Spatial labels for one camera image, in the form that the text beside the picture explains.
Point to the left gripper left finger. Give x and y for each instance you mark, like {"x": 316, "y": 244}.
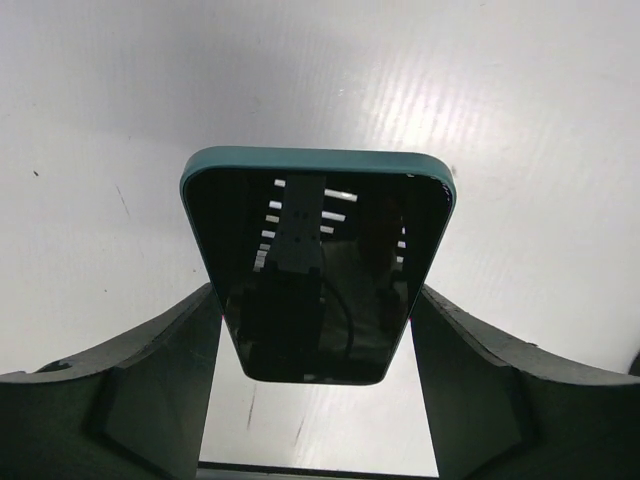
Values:
{"x": 132, "y": 407}

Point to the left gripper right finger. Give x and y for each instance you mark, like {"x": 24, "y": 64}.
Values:
{"x": 501, "y": 408}

